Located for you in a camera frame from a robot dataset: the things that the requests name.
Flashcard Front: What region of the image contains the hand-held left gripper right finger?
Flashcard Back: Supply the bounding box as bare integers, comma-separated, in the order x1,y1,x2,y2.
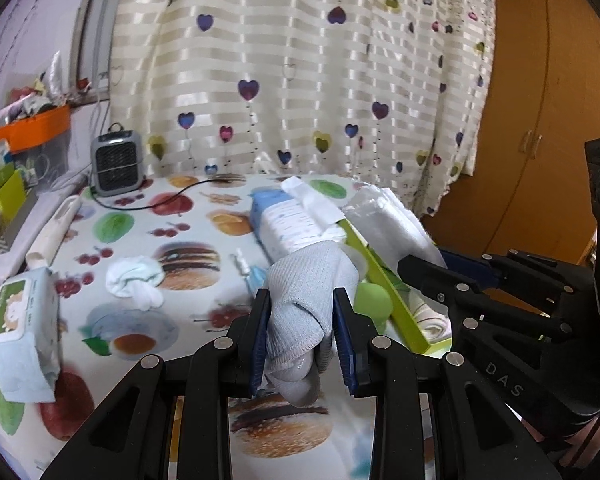
332,287,563,480

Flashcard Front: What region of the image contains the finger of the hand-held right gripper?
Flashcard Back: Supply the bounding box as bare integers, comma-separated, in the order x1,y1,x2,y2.
397,255,566,347
442,248,572,307

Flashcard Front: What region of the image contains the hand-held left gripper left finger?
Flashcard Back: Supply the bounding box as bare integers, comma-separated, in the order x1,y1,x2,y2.
40,287,273,480

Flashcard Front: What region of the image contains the yellow-green storage box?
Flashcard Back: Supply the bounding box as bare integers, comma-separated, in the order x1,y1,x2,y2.
340,217,453,356

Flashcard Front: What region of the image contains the grey knit cloth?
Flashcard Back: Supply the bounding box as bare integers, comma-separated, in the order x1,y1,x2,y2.
262,240,361,407

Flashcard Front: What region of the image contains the white plastic bag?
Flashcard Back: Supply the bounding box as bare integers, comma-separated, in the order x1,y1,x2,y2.
342,186,443,266

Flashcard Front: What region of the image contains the fruit print tablecloth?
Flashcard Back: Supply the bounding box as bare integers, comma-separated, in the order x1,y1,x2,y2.
0,174,481,480

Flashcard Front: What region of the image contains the blue and white diaper pack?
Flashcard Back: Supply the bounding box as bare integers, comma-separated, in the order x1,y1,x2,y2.
250,177,348,263

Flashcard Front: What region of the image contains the white sock bundle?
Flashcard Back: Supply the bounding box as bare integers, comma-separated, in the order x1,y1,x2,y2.
105,255,165,309

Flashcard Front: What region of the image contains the wooden wardrobe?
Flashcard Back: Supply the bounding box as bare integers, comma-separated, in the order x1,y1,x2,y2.
420,0,600,266

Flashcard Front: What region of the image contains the striped curtain with hearts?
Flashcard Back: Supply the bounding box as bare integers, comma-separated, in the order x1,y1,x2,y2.
109,0,498,216

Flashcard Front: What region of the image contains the grey space heater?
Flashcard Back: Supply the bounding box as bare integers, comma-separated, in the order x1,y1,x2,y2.
90,124,146,197

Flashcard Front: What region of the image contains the cream paper roll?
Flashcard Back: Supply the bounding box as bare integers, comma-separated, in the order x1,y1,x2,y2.
26,196,83,268

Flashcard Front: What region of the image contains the wet wipes pack green lid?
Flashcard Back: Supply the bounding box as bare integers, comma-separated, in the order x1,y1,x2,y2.
0,266,63,403

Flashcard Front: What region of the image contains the light green carton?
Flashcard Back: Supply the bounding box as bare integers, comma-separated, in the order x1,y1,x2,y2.
0,169,28,221

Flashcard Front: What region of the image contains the clear bin with orange lid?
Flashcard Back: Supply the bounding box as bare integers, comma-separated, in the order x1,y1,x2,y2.
0,105,73,196

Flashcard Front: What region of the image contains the black power cable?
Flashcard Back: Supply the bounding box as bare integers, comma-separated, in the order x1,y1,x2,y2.
91,175,246,209

